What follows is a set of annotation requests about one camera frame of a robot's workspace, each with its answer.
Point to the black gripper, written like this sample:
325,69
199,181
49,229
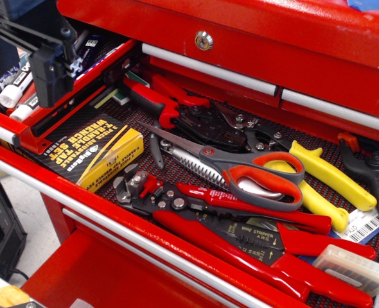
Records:
52,70

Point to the red grey handled scissors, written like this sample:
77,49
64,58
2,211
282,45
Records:
236,166

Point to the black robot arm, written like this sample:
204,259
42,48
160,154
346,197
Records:
12,10

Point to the small open red drawer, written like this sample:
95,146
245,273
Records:
92,86

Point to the large open red drawer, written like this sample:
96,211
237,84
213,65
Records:
134,235

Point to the black expo marker front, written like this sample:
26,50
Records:
26,109

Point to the black expo marker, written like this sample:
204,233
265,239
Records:
12,93
26,109

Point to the dark pen box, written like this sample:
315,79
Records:
88,52

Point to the black expo marker middle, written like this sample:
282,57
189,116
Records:
12,93

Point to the green white eraser block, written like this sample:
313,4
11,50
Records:
117,95

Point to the yellow black tap wrench box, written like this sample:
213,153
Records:
89,148

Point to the small grey black tool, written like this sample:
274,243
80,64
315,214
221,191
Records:
155,150

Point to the red black crimping tool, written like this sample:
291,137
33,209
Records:
193,115

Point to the silver chest key lock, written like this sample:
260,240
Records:
204,41

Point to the black electronic box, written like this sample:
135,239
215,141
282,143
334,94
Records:
0,221

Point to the red metal tool chest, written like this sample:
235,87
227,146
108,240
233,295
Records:
308,68

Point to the yellow sponge object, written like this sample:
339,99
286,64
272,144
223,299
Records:
12,295

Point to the silver folding saw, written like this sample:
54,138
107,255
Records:
212,176

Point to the black pliers orange tip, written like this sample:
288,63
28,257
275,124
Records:
360,157

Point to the white barcode label card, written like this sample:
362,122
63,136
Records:
362,227

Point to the clear plastic bit case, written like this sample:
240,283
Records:
351,268

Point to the red automatic wire stripper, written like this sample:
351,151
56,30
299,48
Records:
141,192

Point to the yellow handled tin snips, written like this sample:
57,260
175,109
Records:
264,137

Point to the flat red handled wire stripper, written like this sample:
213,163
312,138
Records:
272,256

